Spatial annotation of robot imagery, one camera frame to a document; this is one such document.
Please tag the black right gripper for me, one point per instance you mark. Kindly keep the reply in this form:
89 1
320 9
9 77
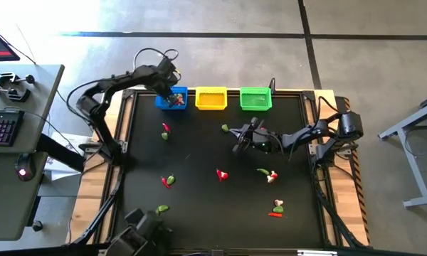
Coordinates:
259 138

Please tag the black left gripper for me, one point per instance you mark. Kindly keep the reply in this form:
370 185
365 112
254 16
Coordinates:
168 85

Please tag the white mushroom toy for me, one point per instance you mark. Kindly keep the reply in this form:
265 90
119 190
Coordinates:
180 96

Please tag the green bell pepper toy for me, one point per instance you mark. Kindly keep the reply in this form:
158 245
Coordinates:
278 209
225 128
163 208
171 179
164 136

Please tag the red chili pepper toy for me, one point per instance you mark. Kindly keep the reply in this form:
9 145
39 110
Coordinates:
164 182
219 174
166 127
275 215

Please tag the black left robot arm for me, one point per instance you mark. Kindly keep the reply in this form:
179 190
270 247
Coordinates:
121 80

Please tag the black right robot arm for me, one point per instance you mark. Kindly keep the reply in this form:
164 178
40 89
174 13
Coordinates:
299 137

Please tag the blue plastic basket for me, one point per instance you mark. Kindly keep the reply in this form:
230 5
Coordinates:
161 104

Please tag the yellow plastic basket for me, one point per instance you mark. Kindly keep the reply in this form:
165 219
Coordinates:
211 98

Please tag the green plastic basket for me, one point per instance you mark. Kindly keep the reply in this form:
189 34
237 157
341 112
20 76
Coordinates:
256 99

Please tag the black clip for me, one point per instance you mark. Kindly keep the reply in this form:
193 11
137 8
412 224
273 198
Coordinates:
272 84

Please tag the black table mat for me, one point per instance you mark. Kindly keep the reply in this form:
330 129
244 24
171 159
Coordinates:
199 213

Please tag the white paper sheets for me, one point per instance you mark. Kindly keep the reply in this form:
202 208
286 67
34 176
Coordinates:
69 140

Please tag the black desk leg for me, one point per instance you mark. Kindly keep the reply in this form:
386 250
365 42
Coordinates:
57 151

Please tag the grey side desk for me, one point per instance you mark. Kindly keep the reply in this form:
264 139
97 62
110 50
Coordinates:
42 103

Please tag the yellow black hazard tape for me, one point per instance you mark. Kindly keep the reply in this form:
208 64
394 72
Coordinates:
362 217

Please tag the black desk clamp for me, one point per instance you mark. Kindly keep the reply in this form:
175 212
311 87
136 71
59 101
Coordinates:
12 77
10 94

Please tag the black computer mouse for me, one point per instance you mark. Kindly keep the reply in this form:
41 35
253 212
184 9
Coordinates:
25 167

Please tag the black backlit keyboard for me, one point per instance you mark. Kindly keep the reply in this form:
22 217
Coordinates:
3 128

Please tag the grey metal stand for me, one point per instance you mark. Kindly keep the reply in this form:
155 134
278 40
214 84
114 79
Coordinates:
413 167

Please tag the black round desk foot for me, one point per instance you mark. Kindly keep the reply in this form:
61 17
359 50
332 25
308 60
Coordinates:
37 225

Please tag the white metal bracket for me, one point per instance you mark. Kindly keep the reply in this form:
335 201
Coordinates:
317 253

